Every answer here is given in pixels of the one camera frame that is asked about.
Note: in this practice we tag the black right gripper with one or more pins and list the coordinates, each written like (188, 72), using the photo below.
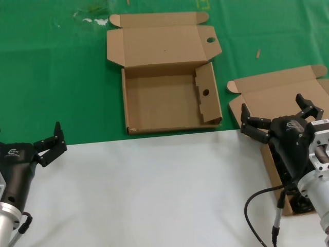
(290, 144)

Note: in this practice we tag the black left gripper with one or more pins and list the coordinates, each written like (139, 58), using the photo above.
(18, 164)

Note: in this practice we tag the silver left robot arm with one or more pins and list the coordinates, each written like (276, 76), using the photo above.
(7, 220)

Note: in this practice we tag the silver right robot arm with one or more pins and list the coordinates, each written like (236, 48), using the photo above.
(316, 195)

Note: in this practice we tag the cardboard box with round holes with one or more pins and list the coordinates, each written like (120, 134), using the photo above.
(159, 41)

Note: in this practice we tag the green table mat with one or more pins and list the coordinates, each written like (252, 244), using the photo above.
(51, 77)

